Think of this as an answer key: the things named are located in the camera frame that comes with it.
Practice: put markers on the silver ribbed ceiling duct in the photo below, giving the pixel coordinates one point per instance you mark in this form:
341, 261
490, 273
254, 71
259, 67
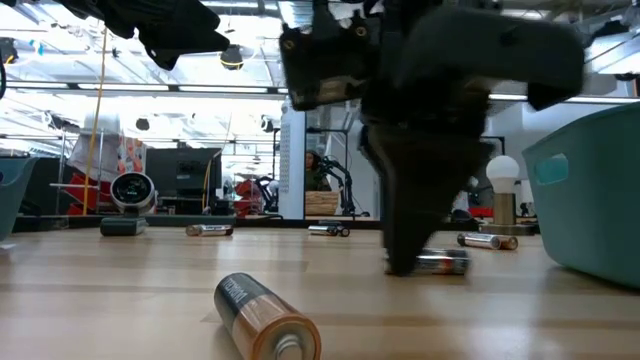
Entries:
295, 12

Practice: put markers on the fat silver battery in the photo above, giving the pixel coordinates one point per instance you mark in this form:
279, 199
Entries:
442, 261

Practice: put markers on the orange patterned poster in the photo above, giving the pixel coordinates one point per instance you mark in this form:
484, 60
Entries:
131, 155

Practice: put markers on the red cart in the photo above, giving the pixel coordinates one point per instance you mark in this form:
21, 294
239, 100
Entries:
248, 192

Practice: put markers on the person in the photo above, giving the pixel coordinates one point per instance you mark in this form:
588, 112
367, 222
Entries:
314, 172

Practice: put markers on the wicker basket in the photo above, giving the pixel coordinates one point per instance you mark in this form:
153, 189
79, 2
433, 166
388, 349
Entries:
322, 202

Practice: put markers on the small black battery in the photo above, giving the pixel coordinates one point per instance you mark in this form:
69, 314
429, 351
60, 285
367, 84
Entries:
344, 231

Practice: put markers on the black background robot arm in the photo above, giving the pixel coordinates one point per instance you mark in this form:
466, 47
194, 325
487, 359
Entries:
267, 192
346, 192

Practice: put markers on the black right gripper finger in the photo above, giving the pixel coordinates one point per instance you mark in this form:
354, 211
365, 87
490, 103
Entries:
450, 170
400, 200

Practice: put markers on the white bulb lamp wooden base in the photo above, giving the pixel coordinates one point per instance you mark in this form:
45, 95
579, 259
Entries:
502, 172

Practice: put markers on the white draped cover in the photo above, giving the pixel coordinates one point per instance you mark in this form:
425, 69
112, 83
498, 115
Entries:
95, 145

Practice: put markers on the large teal plastic bin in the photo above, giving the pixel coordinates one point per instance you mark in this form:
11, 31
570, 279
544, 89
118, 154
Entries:
590, 220

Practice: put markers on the long ceiling light rail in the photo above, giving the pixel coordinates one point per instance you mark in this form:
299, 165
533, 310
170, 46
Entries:
222, 89

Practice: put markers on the large copper black Duracell battery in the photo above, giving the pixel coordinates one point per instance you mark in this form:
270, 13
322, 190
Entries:
260, 320

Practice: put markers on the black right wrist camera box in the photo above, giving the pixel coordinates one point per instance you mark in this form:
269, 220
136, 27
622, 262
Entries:
325, 60

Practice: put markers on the black table edge rail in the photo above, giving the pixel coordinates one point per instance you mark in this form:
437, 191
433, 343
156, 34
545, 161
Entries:
260, 223

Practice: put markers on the silver metal stand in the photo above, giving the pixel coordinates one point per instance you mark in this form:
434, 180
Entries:
100, 165

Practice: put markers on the red shelf rack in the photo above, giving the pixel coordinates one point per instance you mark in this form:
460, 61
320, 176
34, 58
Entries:
80, 192

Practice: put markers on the black monitor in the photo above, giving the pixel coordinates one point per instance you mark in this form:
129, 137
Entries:
182, 172

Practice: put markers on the slim silver battery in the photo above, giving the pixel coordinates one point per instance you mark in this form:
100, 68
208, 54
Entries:
212, 230
322, 231

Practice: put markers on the white pillar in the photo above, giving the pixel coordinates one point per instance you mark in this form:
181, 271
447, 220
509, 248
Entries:
292, 170

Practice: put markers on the black ceiling spotlight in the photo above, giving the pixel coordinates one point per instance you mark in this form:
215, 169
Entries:
231, 56

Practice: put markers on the round black gauge on stand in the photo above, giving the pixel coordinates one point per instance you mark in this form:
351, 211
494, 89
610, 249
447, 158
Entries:
132, 192

